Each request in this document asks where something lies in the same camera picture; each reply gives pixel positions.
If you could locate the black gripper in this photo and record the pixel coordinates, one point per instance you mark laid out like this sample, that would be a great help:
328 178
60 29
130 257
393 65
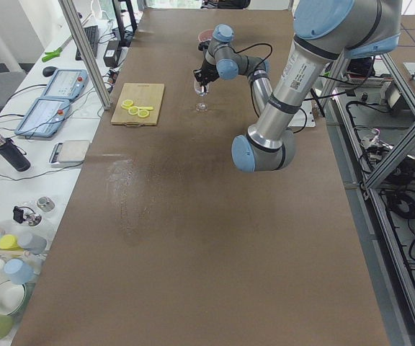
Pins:
206 70

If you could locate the steel jigger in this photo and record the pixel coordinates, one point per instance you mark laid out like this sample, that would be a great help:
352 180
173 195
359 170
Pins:
203 90

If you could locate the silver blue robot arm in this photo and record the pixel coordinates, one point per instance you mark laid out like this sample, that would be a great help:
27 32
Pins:
204 45
323 31

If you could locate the clear wine glass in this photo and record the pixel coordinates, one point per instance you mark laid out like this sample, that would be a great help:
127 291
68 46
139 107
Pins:
201 105

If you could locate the pink bowl of ice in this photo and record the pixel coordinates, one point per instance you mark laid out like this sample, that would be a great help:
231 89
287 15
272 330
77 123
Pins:
205 35

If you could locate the bamboo cutting board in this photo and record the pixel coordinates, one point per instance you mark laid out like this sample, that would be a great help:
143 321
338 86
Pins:
143 95

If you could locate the lemon slice far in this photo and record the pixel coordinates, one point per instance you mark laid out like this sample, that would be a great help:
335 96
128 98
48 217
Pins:
143 113

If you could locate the lemon slice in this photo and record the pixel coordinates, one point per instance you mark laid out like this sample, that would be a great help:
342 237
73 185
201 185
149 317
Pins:
143 113
133 110
127 103

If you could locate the lemon slice middle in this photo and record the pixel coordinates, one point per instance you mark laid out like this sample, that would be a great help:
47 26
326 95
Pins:
133 110

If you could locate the lemon slice near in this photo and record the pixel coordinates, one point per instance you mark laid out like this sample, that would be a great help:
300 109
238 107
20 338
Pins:
127 103

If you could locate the black keyboard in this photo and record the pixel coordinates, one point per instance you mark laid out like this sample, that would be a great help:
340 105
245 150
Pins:
92 36

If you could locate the teach pendant far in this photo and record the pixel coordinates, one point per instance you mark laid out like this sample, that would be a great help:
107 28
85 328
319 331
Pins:
66 84

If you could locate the teach pendant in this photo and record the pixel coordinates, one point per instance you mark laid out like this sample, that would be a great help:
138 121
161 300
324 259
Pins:
66 84
44 118

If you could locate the kitchen scale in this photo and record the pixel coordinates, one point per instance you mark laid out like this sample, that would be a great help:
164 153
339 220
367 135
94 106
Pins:
68 153

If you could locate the black computer mouse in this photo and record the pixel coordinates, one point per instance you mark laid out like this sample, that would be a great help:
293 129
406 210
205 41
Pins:
49 71

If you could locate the teach pendant near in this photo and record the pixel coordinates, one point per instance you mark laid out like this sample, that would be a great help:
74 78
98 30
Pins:
44 118

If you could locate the black water bottle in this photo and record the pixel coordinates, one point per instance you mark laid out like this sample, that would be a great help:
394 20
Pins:
10 152

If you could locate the small steel cup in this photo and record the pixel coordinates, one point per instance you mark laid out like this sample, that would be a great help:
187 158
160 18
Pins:
45 204

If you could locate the yellow cup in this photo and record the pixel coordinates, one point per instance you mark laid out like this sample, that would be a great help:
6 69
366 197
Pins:
9 242

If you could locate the light blue cup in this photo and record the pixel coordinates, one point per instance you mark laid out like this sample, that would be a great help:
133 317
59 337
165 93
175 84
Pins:
18 271

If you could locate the white bowl green rim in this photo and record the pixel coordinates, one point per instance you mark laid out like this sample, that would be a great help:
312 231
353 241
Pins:
12 297

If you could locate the aluminium frame post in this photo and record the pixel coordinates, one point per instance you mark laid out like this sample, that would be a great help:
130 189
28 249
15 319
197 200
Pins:
77 31

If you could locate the green handled tool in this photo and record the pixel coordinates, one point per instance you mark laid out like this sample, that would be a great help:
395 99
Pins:
57 52

